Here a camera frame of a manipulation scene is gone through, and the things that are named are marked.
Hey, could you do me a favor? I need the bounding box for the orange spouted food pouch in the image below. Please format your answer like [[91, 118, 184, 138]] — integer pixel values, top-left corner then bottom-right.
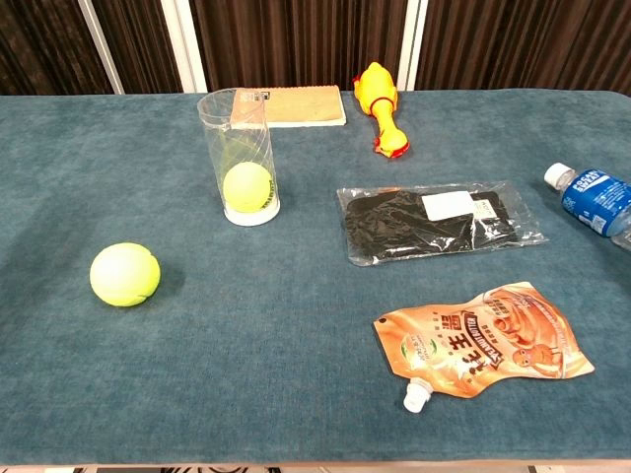
[[373, 281, 596, 413]]

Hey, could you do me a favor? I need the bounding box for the teal table cloth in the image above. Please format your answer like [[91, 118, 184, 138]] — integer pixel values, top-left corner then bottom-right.
[[0, 89, 631, 466]]

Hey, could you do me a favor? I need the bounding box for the blue-label water bottle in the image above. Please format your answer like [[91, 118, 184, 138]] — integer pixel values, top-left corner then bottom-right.
[[543, 162, 631, 253]]

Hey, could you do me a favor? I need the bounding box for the yellow-green tennis ball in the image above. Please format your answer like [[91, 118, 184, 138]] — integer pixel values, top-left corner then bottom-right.
[[89, 241, 162, 308], [222, 162, 274, 214]]

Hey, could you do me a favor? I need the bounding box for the black cloth in clear bag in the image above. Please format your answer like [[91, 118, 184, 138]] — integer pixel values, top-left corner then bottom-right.
[[336, 179, 550, 268]]

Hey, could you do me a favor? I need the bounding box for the clear plastic ball tube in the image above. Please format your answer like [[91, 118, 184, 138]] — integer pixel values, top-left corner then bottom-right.
[[196, 88, 282, 228]]

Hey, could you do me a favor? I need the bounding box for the yellow rubber chicken toy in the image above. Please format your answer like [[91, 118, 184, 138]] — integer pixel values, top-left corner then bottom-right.
[[351, 61, 411, 160]]

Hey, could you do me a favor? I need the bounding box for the tan notebook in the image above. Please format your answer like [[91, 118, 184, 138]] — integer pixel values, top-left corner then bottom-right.
[[230, 84, 348, 130]]

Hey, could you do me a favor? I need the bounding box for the white vertical frame post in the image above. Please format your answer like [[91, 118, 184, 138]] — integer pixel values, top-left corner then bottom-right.
[[77, 0, 126, 96], [396, 0, 429, 92], [161, 0, 208, 94]]

